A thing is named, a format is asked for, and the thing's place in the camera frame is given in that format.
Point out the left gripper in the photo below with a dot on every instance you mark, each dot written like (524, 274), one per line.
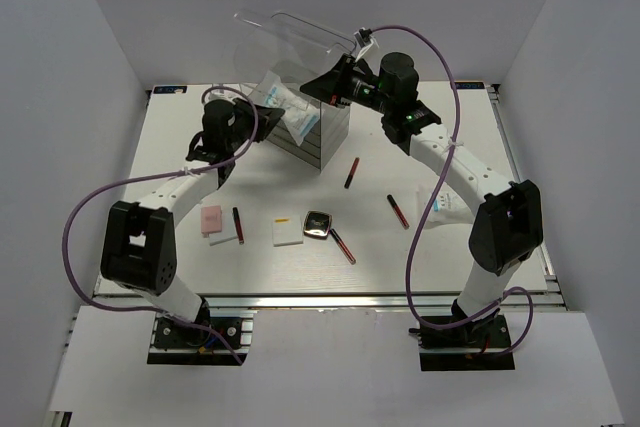
(267, 119)

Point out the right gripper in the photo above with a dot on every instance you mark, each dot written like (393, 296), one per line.
(327, 86)

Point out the white cotton pad pack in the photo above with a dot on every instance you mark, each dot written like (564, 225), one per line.
(448, 208)
(300, 114)

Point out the clear acrylic drawer organizer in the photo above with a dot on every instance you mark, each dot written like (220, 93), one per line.
(279, 54)

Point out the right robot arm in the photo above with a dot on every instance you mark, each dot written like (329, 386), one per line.
(507, 224)

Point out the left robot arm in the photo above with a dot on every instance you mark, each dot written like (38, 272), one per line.
(139, 251)

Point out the pink makeup card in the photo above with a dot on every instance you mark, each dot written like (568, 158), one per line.
(211, 220)

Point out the dark red lip gloss left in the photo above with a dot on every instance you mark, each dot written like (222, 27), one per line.
(238, 225)

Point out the blue label left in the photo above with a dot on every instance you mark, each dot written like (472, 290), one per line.
(169, 90)

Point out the blue label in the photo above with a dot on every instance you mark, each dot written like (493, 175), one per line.
(169, 90)
(469, 85)

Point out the white square compact box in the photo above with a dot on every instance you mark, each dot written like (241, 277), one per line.
(287, 231)

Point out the black gold compact case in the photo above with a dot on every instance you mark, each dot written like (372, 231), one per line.
(317, 225)

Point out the white flat packet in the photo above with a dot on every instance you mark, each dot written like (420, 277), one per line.
(221, 237)

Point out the blue label right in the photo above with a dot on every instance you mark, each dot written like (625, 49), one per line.
(469, 85)

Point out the aluminium front rail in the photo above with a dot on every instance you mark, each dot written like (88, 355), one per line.
(344, 301)

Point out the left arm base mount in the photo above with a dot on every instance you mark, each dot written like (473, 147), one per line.
(174, 345)

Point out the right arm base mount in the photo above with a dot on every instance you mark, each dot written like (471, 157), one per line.
(477, 347)

